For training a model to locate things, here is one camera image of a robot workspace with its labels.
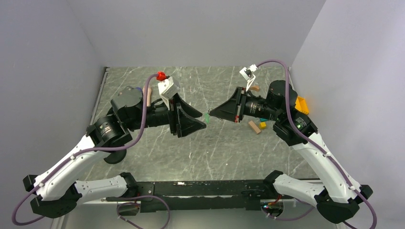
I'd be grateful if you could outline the pink microphone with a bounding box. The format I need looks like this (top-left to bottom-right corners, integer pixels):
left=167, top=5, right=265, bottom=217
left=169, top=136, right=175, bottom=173
left=142, top=86, right=152, bottom=107

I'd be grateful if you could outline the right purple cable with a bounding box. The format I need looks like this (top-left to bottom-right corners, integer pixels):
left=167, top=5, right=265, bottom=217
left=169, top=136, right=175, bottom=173
left=256, top=59, right=378, bottom=229

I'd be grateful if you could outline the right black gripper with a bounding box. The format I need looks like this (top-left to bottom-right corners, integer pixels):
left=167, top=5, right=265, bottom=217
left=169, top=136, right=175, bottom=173
left=210, top=86, right=281, bottom=122

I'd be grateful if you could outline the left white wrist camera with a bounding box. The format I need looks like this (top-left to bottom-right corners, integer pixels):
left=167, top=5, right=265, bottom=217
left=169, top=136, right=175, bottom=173
left=158, top=77, right=180, bottom=109

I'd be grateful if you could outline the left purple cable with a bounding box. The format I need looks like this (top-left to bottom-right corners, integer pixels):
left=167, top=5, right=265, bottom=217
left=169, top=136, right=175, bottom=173
left=11, top=73, right=159, bottom=226

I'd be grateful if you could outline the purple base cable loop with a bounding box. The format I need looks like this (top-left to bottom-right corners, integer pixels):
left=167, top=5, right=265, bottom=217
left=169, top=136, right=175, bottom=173
left=116, top=196, right=171, bottom=229

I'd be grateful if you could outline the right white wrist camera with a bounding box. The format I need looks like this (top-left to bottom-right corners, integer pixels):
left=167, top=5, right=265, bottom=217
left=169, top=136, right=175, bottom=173
left=239, top=64, right=258, bottom=91

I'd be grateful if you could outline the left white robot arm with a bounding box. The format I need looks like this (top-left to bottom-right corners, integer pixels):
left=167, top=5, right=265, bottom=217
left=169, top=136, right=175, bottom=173
left=23, top=86, right=206, bottom=219

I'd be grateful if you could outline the brown arch wooden block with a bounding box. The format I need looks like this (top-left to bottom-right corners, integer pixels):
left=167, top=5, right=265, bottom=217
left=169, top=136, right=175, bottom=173
left=249, top=85, right=260, bottom=92

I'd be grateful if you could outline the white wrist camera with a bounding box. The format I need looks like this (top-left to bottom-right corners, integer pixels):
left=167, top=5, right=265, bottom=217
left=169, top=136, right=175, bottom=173
left=239, top=64, right=258, bottom=91
left=158, top=77, right=180, bottom=109

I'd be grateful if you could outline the yellow small wooden block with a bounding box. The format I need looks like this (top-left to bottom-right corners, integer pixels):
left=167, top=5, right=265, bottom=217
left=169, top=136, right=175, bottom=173
left=259, top=122, right=267, bottom=129

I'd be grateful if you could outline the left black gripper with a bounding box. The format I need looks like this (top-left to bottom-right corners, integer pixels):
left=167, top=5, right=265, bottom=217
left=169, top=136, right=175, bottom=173
left=126, top=92, right=207, bottom=137

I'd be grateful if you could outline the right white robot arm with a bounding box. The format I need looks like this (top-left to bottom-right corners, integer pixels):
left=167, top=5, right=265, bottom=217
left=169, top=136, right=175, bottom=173
left=209, top=80, right=373, bottom=224

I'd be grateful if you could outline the green key tag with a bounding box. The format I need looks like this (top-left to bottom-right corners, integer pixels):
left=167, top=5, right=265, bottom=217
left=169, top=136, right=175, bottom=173
left=205, top=113, right=210, bottom=124

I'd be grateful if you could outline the yellow plastic bin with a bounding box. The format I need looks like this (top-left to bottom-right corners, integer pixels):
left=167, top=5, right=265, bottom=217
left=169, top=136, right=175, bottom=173
left=295, top=96, right=309, bottom=115

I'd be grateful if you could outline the tan rectangular wooden block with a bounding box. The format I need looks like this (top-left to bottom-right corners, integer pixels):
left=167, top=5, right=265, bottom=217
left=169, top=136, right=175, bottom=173
left=248, top=121, right=261, bottom=134

